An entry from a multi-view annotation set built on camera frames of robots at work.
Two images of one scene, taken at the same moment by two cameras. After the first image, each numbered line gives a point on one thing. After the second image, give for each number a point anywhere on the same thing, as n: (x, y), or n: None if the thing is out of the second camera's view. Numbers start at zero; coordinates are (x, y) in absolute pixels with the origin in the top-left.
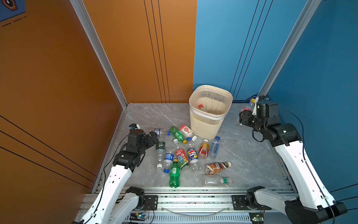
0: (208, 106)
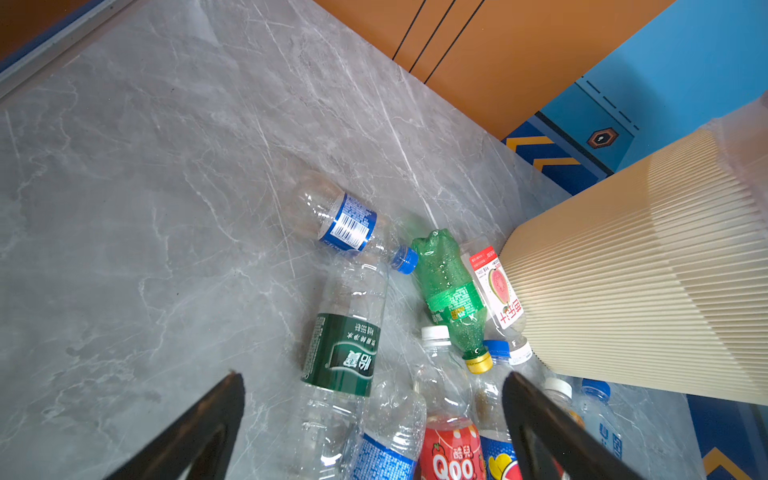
0: (659, 273)
